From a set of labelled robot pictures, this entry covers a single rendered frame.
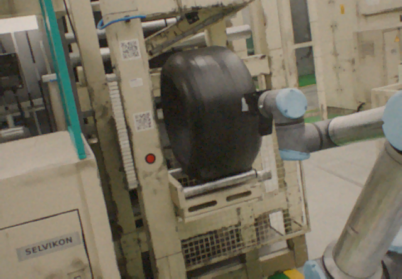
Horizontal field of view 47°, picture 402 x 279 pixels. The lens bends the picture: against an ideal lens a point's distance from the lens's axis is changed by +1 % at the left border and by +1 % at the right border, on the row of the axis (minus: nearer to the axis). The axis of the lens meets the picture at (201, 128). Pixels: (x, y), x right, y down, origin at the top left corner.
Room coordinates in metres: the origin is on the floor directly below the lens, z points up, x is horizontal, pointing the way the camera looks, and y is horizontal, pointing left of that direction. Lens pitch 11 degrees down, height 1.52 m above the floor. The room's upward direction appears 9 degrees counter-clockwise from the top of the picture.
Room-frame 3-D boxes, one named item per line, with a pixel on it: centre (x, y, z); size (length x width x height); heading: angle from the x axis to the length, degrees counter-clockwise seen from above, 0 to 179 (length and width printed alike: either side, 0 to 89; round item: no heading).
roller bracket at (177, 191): (1.94, 0.18, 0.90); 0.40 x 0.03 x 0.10; 17
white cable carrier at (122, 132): (1.84, 0.32, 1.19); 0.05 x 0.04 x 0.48; 17
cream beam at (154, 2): (2.31, -0.02, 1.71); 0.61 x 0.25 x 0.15; 107
